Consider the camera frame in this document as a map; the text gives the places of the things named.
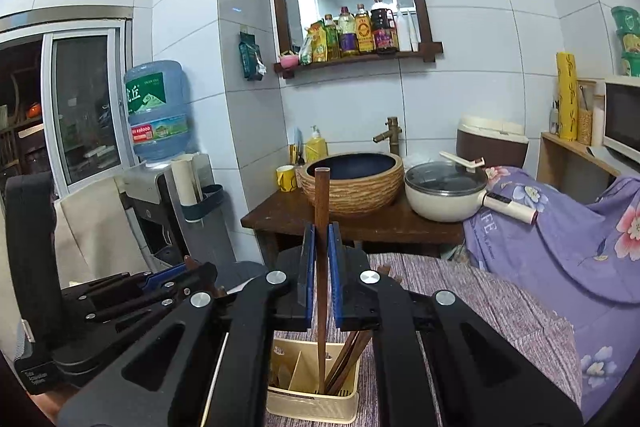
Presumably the wooden handled metal spoon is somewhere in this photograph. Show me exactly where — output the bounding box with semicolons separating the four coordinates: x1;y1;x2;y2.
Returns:
314;167;330;395

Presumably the green wall packet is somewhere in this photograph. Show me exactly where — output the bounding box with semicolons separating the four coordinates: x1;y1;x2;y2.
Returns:
239;31;267;81

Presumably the white microwave oven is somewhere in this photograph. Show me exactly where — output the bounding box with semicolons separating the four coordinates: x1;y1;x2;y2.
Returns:
603;76;640;162

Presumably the window frame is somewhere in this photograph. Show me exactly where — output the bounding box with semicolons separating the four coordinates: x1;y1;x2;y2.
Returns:
1;5;137;197

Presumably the brass faucet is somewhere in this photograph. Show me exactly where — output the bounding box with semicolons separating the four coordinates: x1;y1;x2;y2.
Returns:
372;116;402;156

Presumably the yellow roll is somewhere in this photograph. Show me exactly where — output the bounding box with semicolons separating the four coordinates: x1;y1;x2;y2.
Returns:
556;52;578;141

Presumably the brown wooden chopstick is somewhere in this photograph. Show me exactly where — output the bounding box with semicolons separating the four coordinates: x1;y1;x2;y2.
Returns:
331;331;373;395
324;331;359;395
359;265;390;285

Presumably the yellow mug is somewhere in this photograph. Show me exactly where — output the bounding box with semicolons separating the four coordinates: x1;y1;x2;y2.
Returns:
276;165;297;193

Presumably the water dispenser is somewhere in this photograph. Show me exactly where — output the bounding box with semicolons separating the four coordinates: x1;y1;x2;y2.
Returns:
119;153;235;267

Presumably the brown white rice cooker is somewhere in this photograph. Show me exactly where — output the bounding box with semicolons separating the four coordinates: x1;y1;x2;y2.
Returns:
456;116;528;168

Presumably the cream plastic utensil holder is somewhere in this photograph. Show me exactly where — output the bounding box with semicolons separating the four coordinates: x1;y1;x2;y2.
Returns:
266;338;360;425

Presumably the woven wood basin sink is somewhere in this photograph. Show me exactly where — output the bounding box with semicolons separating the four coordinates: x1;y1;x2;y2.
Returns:
297;152;405;217

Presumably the wooden framed wall mirror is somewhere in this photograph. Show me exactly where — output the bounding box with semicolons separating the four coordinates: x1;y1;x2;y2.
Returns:
272;0;444;78

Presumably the purple striped table mat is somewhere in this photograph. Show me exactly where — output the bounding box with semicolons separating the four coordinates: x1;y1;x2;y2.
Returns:
264;251;584;427

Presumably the wooden side shelf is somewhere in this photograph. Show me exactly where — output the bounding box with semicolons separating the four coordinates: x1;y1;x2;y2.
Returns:
536;132;620;205

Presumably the yellow soap bottle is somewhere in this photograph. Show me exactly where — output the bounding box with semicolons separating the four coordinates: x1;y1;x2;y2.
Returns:
305;126;329;162

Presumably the blue water jug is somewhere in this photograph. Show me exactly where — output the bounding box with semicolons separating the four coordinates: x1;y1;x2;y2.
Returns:
125;60;192;162

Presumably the dark soy sauce bottle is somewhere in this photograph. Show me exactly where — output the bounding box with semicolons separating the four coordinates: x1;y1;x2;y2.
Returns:
370;0;399;54

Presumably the purple floral cloth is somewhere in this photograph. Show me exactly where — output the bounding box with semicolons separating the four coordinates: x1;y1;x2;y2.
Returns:
463;167;639;421

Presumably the yellow oil bottle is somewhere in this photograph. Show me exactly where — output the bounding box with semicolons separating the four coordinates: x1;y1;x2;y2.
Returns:
355;3;375;54

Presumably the dark wooden sink table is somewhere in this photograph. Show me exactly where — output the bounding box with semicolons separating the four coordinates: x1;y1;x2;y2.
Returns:
241;191;464;265

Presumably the white frying pan with lid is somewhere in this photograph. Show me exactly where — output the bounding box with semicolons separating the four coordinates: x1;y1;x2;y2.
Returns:
404;160;538;225

